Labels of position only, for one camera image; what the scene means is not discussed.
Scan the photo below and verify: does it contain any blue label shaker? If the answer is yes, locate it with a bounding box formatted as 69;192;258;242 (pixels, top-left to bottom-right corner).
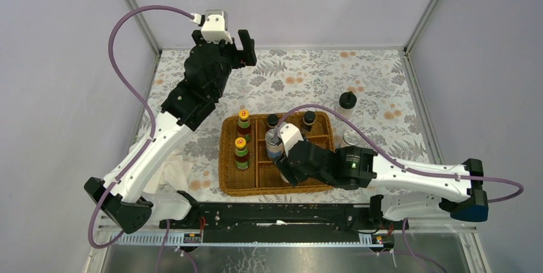
265;129;284;161

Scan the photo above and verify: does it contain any black cap dark jar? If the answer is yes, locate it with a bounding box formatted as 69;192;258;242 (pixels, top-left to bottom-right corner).
302;111;316;134

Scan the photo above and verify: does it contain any small dark spice jar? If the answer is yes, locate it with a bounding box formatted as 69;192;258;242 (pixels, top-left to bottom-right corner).
266;113;279;130

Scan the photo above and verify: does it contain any yellow cap sauce bottle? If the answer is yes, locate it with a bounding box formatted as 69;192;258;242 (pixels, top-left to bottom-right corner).
236;109;252;142
234;137;250;170

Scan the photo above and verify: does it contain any black spout seed bottle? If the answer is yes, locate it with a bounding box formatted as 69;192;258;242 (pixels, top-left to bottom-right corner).
336;91;357;119

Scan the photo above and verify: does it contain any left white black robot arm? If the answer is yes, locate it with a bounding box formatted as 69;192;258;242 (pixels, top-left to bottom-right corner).
84;29;257;234

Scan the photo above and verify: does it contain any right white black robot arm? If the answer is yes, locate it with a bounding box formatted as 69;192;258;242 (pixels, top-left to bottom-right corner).
274;140;489;229

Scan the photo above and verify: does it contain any silver lid shaker right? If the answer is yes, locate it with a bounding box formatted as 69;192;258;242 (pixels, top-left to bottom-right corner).
341;129;361;147

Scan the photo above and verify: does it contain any wicker divided basket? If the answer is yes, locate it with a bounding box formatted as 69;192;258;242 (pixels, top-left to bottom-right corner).
218;114;332;197

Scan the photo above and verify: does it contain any floral table mat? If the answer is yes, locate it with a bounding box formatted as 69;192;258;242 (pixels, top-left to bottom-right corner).
158;50;429;202

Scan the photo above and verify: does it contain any white crumpled cloth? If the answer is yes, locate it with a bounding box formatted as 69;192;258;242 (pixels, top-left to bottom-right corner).
143;144;194;194

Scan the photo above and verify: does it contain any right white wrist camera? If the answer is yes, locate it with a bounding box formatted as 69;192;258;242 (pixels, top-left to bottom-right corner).
278;122;304;156

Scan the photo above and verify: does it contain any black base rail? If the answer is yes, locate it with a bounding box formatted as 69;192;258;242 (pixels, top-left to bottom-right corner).
159;202;403;244

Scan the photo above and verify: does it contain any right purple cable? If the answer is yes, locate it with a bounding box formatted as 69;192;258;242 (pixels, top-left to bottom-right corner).
275;104;525;273

